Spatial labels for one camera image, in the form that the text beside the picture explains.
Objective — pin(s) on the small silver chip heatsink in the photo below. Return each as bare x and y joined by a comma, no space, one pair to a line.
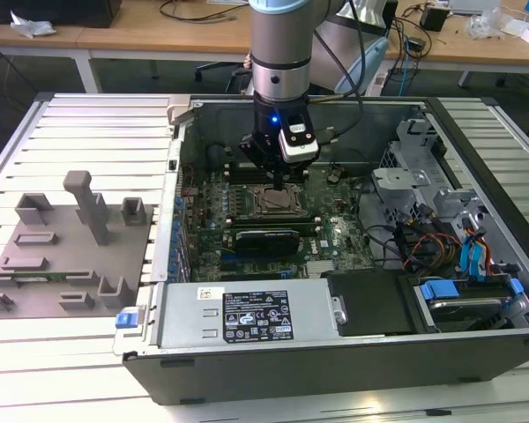
321,269

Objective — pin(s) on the green motherboard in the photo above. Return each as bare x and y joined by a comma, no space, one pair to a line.
211,207

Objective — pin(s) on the black RAM slot bank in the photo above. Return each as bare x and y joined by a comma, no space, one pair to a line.
264,219
233,175

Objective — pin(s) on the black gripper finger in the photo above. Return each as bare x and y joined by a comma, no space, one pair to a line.
300,174
255,150

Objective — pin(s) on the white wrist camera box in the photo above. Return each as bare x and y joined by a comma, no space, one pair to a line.
297,150

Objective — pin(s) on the silver topped CPU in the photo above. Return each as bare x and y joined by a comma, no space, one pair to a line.
278,202

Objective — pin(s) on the wooden desk white legs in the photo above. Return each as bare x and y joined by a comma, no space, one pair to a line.
467,48
70,37

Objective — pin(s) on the grey power supply unit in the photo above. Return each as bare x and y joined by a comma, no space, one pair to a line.
181,317

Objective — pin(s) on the hard disk in blue carrier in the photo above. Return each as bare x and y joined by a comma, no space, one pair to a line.
463,310

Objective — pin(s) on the small black box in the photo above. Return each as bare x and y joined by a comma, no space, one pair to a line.
433,20

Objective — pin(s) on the black graphics card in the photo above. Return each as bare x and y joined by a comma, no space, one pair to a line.
266,242

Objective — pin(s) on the black office chair base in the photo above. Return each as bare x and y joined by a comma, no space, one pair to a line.
216,68

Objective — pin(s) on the open black PC case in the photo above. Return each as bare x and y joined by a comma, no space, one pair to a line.
335,374

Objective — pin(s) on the green RAM stick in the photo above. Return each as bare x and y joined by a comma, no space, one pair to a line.
35,277

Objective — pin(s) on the blue plastic case latch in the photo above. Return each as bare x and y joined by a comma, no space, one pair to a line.
128,318

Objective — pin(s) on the grey plastic parts rack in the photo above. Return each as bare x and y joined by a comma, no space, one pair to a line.
70,264

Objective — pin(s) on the crumpled white paper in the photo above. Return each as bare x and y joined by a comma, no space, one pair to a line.
31,26

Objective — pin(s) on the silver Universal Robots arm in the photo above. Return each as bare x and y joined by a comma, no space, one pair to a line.
280,44

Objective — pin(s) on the black plastic shroud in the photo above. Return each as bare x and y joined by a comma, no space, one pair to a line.
370,304

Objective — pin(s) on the silver metal drive cage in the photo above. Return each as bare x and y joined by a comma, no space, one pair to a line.
397,178

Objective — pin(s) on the round coin battery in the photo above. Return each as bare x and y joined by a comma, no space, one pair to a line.
334,177

